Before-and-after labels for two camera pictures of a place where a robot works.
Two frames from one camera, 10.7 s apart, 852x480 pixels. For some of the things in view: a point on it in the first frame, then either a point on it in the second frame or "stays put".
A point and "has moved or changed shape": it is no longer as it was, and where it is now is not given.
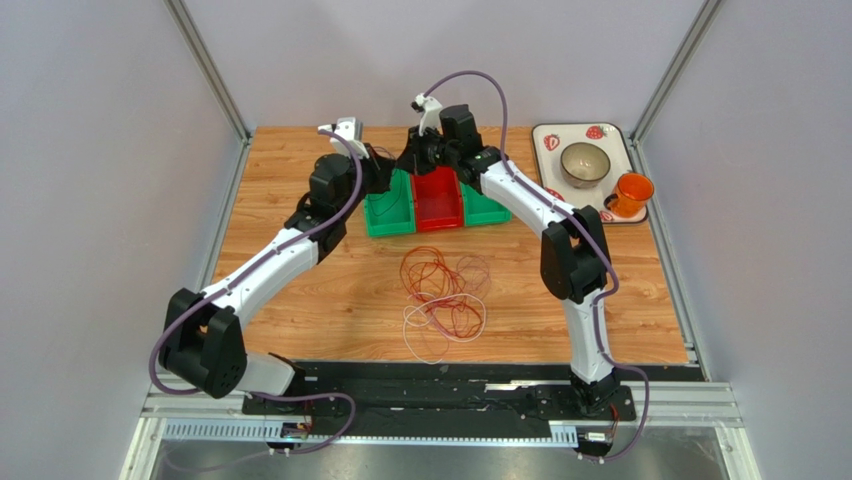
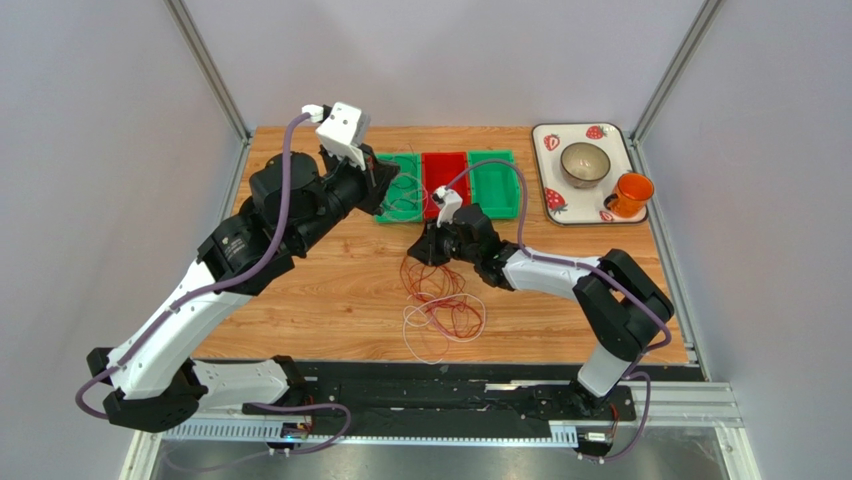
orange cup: x=632 y=191 stays put
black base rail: x=439 y=400 stays put
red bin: x=438 y=197 stays put
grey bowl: x=584 y=165 stays put
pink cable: x=481 y=269 has moved or changed shape
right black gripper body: x=423 y=156 → x=440 y=242
